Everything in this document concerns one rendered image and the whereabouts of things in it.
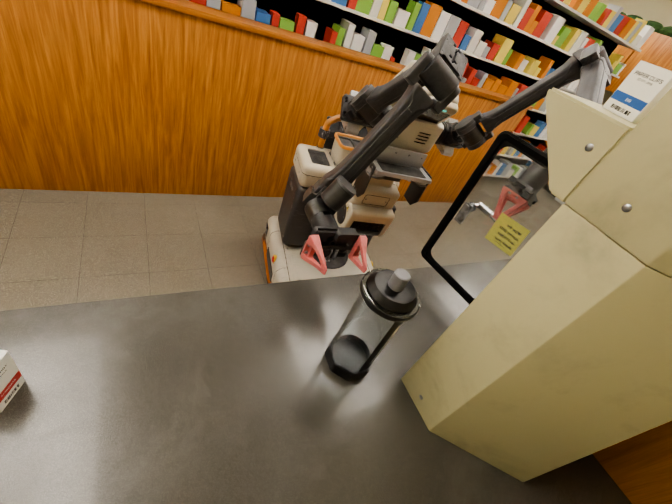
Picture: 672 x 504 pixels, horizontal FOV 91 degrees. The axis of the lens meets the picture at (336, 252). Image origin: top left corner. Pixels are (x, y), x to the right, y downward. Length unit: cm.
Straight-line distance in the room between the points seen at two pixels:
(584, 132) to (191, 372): 68
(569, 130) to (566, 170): 5
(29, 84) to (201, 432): 203
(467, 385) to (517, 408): 8
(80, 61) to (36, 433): 188
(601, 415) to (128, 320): 79
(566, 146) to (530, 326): 24
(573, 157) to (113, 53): 209
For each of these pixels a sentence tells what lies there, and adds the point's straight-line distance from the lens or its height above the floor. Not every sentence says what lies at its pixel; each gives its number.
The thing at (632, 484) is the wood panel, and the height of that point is 97.
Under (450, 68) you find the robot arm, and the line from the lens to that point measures 84.
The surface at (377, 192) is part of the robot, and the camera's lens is 146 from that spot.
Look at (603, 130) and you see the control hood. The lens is 51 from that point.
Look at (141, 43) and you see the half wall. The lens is 222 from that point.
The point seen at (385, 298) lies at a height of 118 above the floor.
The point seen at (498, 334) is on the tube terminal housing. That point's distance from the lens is 58.
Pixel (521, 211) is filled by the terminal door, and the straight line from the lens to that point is 86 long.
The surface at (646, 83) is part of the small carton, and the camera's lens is 60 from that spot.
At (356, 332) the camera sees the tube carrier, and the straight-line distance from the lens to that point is 61.
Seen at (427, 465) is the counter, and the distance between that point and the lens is 73.
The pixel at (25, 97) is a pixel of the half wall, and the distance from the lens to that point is 240.
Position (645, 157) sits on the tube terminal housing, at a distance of 49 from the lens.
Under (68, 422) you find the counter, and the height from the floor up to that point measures 94.
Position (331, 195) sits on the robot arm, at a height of 116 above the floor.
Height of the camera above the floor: 154
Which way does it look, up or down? 39 degrees down
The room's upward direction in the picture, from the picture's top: 24 degrees clockwise
